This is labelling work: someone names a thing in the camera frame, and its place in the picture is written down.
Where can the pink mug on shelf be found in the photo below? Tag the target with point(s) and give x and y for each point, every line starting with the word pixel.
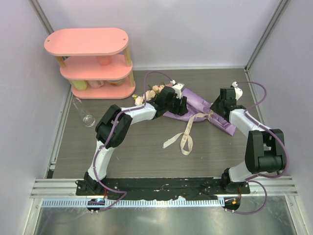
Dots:
pixel 96 84

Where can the cream printed ribbon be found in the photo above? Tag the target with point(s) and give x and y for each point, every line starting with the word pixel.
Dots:
pixel 186 143

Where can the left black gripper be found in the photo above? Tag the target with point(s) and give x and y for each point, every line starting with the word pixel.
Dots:
pixel 182 109

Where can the pink flower bouquet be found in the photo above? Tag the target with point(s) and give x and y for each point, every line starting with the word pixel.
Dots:
pixel 150 94

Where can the aluminium frame rail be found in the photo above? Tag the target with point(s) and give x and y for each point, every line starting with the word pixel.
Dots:
pixel 61 193

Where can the orange patterned bowl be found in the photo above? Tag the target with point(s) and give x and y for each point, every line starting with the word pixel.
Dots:
pixel 116 82

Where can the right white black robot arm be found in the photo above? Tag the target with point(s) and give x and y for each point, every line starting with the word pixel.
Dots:
pixel 265 148

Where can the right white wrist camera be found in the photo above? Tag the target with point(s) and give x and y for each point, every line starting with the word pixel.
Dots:
pixel 238 91

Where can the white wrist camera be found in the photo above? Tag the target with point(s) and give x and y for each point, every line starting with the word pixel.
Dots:
pixel 178 88
pixel 238 91

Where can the pink cup on shelf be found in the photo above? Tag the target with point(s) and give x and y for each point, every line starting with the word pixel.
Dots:
pixel 104 60

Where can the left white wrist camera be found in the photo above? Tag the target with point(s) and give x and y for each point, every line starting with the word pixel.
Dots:
pixel 178 88

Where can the clear glass vase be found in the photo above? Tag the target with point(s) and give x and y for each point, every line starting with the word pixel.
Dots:
pixel 86 117

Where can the yellow green cup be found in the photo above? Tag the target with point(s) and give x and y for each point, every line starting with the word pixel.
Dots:
pixel 80 85

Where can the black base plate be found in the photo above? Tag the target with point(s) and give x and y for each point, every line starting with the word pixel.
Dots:
pixel 161 189

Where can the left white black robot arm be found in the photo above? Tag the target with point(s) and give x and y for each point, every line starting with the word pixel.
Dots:
pixel 114 125

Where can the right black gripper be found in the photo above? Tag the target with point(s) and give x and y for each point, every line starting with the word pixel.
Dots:
pixel 214 106

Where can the purple pink wrapping paper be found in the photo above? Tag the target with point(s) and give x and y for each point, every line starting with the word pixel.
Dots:
pixel 195 105

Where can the pink three-tier shelf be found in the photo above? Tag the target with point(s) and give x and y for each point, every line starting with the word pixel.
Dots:
pixel 76 50

